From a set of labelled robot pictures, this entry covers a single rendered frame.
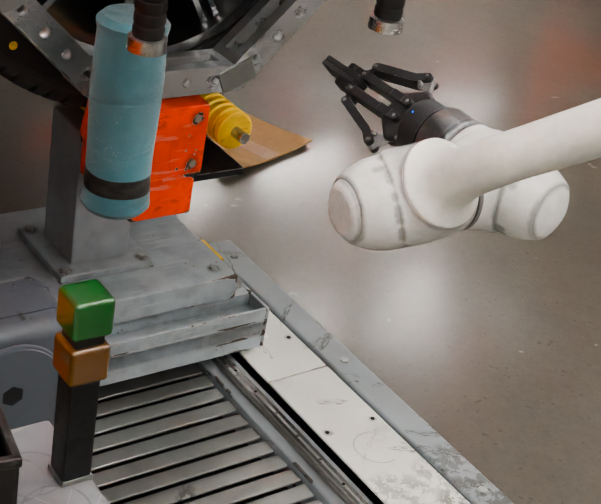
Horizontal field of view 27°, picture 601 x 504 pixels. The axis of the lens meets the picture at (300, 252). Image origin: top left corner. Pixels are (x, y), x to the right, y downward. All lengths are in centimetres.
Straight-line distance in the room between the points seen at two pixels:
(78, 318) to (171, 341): 87
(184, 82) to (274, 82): 163
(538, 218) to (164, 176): 56
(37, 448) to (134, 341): 68
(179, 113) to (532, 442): 88
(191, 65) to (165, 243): 44
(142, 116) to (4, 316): 29
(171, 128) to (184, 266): 36
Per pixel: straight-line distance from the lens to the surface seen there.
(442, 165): 134
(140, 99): 153
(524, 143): 130
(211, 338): 202
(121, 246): 200
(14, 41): 168
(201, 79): 173
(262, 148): 295
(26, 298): 158
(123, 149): 156
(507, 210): 146
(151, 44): 139
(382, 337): 236
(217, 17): 183
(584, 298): 267
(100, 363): 115
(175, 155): 175
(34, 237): 203
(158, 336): 196
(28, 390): 156
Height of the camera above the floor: 127
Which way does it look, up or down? 30 degrees down
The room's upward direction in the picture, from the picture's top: 11 degrees clockwise
